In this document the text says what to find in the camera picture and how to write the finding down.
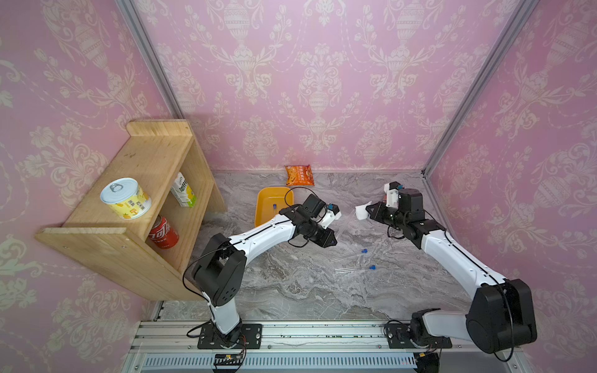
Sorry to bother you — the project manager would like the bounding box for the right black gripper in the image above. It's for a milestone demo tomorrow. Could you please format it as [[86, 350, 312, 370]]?
[[367, 201, 410, 232]]

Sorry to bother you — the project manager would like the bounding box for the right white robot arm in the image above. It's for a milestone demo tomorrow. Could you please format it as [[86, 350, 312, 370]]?
[[355, 183, 538, 354]]

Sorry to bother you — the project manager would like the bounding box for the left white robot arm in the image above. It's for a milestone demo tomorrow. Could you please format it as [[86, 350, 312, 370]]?
[[183, 194, 341, 343]]

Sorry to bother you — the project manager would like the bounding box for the yellow plastic tray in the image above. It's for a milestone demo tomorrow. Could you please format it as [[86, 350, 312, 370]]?
[[254, 186, 294, 227]]

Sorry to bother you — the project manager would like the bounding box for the orange snack bag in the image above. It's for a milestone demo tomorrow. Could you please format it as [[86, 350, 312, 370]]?
[[285, 165, 315, 187]]

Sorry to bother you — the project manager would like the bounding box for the green white drink carton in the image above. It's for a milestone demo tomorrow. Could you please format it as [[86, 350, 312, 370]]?
[[170, 172, 197, 208]]

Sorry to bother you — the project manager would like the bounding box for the red cola can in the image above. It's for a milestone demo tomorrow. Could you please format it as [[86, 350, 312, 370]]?
[[148, 215, 180, 250]]

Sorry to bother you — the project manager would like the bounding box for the wooden shelf unit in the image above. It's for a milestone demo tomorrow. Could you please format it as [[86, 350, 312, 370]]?
[[35, 120, 227, 301]]

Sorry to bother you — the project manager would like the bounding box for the yellow tin can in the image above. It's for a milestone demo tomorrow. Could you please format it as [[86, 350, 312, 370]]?
[[100, 178, 152, 220]]

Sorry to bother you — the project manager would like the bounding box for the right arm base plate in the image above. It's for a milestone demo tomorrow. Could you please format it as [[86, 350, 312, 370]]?
[[382, 320, 452, 352]]

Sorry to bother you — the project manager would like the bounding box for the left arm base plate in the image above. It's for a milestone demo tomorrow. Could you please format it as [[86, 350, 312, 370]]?
[[197, 322, 263, 350]]

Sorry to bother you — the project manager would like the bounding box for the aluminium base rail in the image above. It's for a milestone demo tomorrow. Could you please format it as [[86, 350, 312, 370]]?
[[122, 320, 533, 372]]

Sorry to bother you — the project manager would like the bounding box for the aluminium corner post right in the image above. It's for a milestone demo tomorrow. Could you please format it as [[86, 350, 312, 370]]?
[[421, 0, 539, 180]]

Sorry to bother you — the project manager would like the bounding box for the aluminium corner post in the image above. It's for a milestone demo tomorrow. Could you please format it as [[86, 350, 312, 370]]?
[[115, 0, 184, 119], [421, 0, 539, 180]]

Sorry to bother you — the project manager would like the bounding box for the aluminium corner post left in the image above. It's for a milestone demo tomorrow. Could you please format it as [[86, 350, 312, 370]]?
[[115, 0, 184, 119]]

